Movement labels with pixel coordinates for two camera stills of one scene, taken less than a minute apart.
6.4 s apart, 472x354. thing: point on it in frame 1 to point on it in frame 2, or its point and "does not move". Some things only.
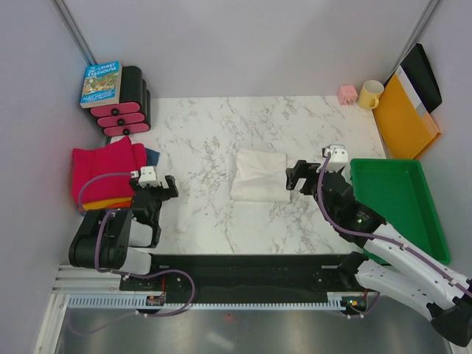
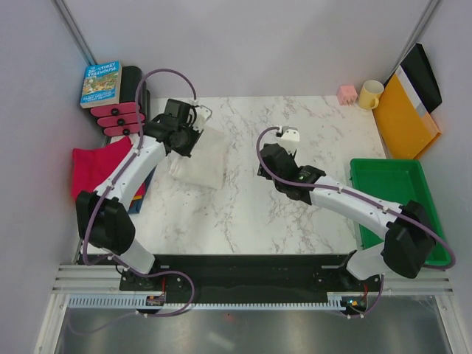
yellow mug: x=369 y=95 does not move
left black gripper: x=167 y=192 to x=195 y=134
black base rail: x=248 y=273 does not move
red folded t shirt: x=104 y=172 does not move
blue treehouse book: x=102 y=85 does not move
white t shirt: x=260 y=176 to x=206 y=164
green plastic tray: x=398 y=192 does not move
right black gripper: x=302 y=169 to x=262 y=172
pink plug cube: x=347 y=94 does not move
